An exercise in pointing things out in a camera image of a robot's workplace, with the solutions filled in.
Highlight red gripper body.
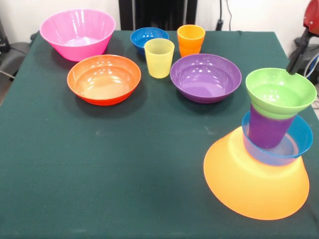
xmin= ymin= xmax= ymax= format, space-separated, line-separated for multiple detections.
xmin=303 ymin=0 xmax=319 ymax=36

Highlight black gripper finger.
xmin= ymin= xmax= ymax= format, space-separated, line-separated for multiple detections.
xmin=286 ymin=28 xmax=313 ymax=76

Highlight green bowl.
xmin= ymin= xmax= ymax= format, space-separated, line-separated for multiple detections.
xmin=245 ymin=67 xmax=318 ymax=120

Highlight purple cup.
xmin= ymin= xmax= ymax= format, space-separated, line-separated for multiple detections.
xmin=248 ymin=104 xmax=296 ymax=149

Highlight light blue bowl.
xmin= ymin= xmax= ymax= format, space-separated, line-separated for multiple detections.
xmin=241 ymin=111 xmax=314 ymax=167

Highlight large yellow-orange bowl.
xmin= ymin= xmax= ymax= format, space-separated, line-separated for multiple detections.
xmin=203 ymin=125 xmax=311 ymax=221

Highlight red bowl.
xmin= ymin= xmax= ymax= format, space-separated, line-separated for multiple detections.
xmin=66 ymin=54 xmax=142 ymax=107

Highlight purple bowl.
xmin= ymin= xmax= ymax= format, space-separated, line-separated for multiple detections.
xmin=170 ymin=53 xmax=243 ymax=104

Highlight orange cup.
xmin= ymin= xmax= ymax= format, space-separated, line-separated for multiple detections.
xmin=176 ymin=24 xmax=206 ymax=58

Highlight yellow cup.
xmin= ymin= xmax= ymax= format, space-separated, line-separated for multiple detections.
xmin=144 ymin=38 xmax=175 ymax=79

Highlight dark blue bowl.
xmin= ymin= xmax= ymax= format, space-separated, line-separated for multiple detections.
xmin=130 ymin=27 xmax=170 ymax=57

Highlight dark green tablecloth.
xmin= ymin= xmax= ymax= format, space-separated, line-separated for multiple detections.
xmin=0 ymin=30 xmax=319 ymax=239

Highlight pink bowl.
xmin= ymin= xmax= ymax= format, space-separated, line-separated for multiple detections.
xmin=39 ymin=8 xmax=117 ymax=62

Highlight bundle of floor cables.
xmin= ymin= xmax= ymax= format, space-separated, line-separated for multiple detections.
xmin=304 ymin=54 xmax=319 ymax=110

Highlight black hanging power cable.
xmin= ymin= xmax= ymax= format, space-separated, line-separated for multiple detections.
xmin=215 ymin=0 xmax=234 ymax=32

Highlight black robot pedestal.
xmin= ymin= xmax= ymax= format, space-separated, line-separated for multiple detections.
xmin=119 ymin=0 xmax=198 ymax=31

